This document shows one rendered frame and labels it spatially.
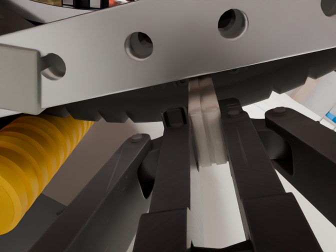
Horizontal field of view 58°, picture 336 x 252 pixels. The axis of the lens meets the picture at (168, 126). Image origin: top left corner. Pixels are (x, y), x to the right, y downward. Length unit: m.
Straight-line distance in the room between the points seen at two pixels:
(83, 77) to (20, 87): 0.03
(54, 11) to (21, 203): 0.14
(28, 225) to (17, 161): 0.39
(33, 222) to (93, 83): 0.49
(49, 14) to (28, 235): 0.43
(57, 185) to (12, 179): 0.83
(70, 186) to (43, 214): 0.43
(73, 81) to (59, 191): 0.89
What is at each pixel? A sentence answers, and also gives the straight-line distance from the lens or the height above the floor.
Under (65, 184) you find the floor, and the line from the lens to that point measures 1.07.
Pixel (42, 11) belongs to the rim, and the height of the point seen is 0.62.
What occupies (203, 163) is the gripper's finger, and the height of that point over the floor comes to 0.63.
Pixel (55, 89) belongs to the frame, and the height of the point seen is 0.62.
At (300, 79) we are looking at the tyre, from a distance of 0.25.
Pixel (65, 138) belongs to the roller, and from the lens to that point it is 0.29.
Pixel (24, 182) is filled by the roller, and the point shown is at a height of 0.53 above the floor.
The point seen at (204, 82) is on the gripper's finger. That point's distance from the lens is 0.19.
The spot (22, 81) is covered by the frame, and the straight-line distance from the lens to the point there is 0.17.
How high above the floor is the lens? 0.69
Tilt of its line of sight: 21 degrees down
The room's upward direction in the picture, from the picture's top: 35 degrees clockwise
